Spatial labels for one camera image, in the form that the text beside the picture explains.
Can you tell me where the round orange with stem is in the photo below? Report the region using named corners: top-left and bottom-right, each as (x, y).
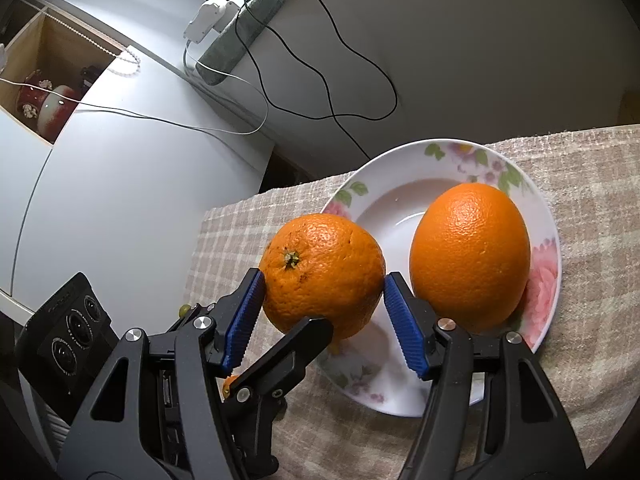
top-left (258, 213), bottom-right (387, 341)

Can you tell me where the white power adapter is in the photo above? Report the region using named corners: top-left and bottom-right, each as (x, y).
top-left (182, 0), bottom-right (227, 41)

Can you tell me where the red and white ceramic jar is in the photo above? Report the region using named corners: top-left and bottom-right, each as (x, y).
top-left (39, 85), bottom-right (82, 143)

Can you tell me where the black cable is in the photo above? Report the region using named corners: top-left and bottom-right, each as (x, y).
top-left (295, 0), bottom-right (399, 161)
top-left (232, 0), bottom-right (373, 163)

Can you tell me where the beige checked tablecloth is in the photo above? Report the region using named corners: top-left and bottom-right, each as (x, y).
top-left (185, 124), bottom-right (640, 480)

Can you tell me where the white cable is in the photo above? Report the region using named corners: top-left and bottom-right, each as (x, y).
top-left (0, 35), bottom-right (269, 136)

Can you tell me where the white bead chain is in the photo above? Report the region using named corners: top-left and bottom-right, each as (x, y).
top-left (42, 10), bottom-right (142, 78)

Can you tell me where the white power strip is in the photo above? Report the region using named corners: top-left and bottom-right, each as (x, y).
top-left (220, 0), bottom-right (248, 26)

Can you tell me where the white floral plate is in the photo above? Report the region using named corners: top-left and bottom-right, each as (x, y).
top-left (316, 138), bottom-right (563, 418)

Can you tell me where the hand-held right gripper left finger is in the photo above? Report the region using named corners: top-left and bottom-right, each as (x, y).
top-left (56, 269), bottom-right (266, 480)

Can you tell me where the large oval orange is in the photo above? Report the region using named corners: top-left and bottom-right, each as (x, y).
top-left (409, 183), bottom-right (532, 334)

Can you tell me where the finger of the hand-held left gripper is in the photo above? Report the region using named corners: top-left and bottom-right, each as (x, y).
top-left (220, 316), bottom-right (335, 476)

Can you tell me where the grey windowsill cover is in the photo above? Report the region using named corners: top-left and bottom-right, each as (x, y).
top-left (200, 0), bottom-right (321, 87)

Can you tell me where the white cabinet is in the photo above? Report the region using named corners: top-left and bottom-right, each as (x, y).
top-left (0, 0), bottom-right (276, 321)

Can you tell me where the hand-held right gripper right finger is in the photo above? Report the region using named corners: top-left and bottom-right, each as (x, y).
top-left (384, 271), bottom-right (587, 480)

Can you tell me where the small red ornament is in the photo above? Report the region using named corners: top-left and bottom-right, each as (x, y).
top-left (17, 71), bottom-right (53, 121)

